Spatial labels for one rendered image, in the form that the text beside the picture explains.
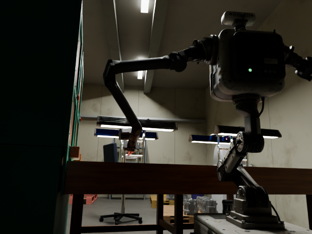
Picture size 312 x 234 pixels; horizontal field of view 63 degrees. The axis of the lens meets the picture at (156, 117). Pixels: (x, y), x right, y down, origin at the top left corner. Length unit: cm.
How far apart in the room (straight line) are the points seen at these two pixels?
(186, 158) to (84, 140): 325
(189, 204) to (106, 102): 534
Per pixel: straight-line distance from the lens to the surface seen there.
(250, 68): 129
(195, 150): 824
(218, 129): 214
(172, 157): 809
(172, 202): 569
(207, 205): 383
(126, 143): 169
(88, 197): 622
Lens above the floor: 70
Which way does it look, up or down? 13 degrees up
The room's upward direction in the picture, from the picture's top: 1 degrees clockwise
